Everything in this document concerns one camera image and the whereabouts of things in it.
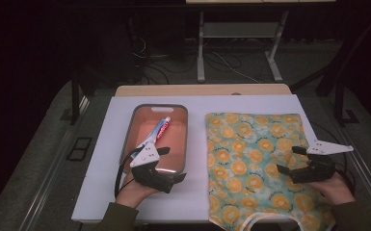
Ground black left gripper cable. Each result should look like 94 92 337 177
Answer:
114 144 146 199

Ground black stand leg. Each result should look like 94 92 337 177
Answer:
60 71 93 126
332 76 361 127

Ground white floor cable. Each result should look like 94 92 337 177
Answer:
210 51 261 85

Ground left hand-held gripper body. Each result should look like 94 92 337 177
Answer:
129 141 178 194

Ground aluminium rail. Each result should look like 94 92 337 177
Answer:
321 105 371 219
18 95 92 231

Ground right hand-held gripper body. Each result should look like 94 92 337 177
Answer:
290 140 355 185

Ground person's right hand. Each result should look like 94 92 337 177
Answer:
307 172 356 206

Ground orange plastic basin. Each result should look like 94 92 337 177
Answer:
119 103 189 176

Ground toothpaste tube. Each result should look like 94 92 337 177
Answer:
130 115 172 161

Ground orange print cloth bag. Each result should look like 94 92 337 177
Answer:
205 112 337 231

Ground black floor cables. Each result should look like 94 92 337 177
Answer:
129 18 198 86

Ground person's left hand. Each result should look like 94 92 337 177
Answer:
115 172 158 210

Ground black floor socket box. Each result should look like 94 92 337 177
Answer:
66 136 93 163

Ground grey metal desk frame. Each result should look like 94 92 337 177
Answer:
196 10 290 83

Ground white table board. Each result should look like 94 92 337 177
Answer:
71 94 346 224

